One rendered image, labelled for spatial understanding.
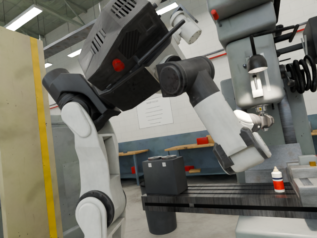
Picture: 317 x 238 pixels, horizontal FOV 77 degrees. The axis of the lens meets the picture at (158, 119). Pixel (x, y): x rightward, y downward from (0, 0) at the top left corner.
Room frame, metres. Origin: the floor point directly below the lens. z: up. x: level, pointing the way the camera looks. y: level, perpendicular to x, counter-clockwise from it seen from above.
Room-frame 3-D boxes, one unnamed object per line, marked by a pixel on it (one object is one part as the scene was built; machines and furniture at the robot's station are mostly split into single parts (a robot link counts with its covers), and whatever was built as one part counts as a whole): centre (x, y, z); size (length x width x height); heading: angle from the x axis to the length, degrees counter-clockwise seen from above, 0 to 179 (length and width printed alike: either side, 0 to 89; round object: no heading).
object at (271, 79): (0.97, -0.50, 1.47); 0.21 x 0.19 x 0.32; 62
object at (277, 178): (0.93, -0.49, 0.97); 0.04 x 0.04 x 0.11
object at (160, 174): (1.21, 0.01, 1.01); 0.22 x 0.12 x 0.20; 55
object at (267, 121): (0.91, -0.42, 1.23); 0.13 x 0.12 x 0.10; 37
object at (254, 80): (0.86, -0.44, 1.45); 0.04 x 0.04 x 0.21; 62
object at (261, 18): (1.00, -0.51, 1.68); 0.34 x 0.24 x 0.10; 152
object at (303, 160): (0.90, -0.62, 1.03); 0.06 x 0.05 x 0.06; 64
